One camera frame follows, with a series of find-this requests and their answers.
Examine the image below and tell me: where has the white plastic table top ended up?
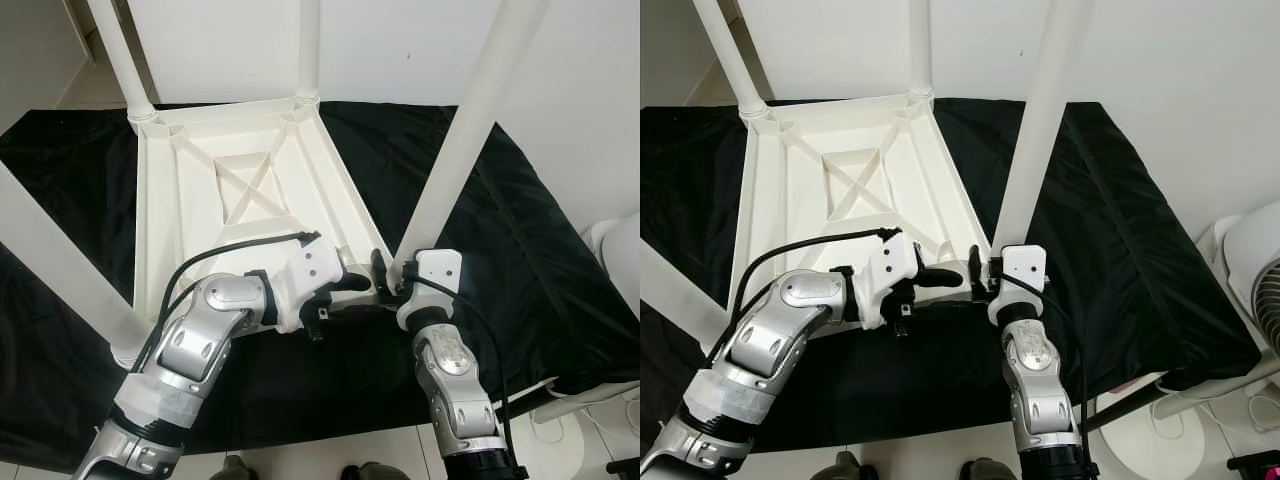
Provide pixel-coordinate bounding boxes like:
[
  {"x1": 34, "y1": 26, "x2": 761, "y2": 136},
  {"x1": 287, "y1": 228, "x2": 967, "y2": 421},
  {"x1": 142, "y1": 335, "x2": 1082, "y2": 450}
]
[
  {"x1": 108, "y1": 95, "x2": 401, "y2": 361},
  {"x1": 735, "y1": 92, "x2": 993, "y2": 306}
]

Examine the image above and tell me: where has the white plastic table leg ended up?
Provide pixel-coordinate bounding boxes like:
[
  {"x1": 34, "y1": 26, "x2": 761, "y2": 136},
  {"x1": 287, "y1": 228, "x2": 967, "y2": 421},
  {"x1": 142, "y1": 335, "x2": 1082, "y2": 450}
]
[
  {"x1": 640, "y1": 240, "x2": 731, "y2": 346},
  {"x1": 692, "y1": 0, "x2": 773, "y2": 119},
  {"x1": 393, "y1": 0, "x2": 551, "y2": 276},
  {"x1": 295, "y1": 0, "x2": 323, "y2": 106},
  {"x1": 0, "y1": 160, "x2": 146, "y2": 361},
  {"x1": 88, "y1": 0, "x2": 161, "y2": 123},
  {"x1": 990, "y1": 0, "x2": 1093, "y2": 263},
  {"x1": 905, "y1": 0, "x2": 936, "y2": 101}
]

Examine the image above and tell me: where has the grey robot right foot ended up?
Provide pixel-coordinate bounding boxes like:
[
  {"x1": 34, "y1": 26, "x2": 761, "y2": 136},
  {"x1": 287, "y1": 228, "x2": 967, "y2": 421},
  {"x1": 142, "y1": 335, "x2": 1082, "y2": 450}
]
[
  {"x1": 960, "y1": 458, "x2": 1019, "y2": 480},
  {"x1": 340, "y1": 462, "x2": 411, "y2": 480}
]

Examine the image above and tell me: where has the black cloth table cover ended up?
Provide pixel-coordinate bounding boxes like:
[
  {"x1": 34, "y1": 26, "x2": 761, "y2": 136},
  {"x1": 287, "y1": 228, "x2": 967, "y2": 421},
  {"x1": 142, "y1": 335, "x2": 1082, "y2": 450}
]
[
  {"x1": 0, "y1": 100, "x2": 641, "y2": 476},
  {"x1": 640, "y1": 97, "x2": 1263, "y2": 456}
]

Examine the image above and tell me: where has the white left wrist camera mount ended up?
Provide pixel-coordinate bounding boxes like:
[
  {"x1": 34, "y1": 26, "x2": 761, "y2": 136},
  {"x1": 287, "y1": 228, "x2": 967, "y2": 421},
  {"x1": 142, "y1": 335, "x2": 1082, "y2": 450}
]
[
  {"x1": 272, "y1": 238, "x2": 346, "y2": 334},
  {"x1": 858, "y1": 232, "x2": 923, "y2": 329}
]

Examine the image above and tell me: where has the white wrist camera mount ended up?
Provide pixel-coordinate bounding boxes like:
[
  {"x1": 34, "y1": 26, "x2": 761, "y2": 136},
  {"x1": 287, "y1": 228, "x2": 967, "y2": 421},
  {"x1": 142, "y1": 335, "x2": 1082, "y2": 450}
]
[
  {"x1": 988, "y1": 244, "x2": 1048, "y2": 327},
  {"x1": 396, "y1": 248, "x2": 463, "y2": 333},
  {"x1": 858, "y1": 232, "x2": 923, "y2": 329},
  {"x1": 272, "y1": 238, "x2": 346, "y2": 334}
]

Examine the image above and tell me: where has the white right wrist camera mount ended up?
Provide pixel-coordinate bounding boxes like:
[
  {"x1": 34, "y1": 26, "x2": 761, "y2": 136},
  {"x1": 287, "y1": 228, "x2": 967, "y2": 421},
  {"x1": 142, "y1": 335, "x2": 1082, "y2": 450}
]
[
  {"x1": 396, "y1": 248, "x2": 463, "y2": 333},
  {"x1": 988, "y1": 244, "x2": 1048, "y2": 327}
]

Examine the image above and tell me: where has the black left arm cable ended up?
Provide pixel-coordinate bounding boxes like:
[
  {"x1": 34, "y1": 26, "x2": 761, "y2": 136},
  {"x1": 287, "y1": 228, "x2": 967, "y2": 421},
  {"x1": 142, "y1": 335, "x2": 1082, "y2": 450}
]
[
  {"x1": 705, "y1": 228, "x2": 896, "y2": 361},
  {"x1": 135, "y1": 232, "x2": 321, "y2": 371}
]

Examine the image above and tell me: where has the white pedestal fan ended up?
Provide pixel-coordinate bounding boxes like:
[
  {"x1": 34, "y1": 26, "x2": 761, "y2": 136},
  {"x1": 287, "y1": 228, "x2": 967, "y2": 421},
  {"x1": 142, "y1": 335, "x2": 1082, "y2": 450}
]
[
  {"x1": 530, "y1": 210, "x2": 641, "y2": 480},
  {"x1": 1090, "y1": 200, "x2": 1280, "y2": 480}
]

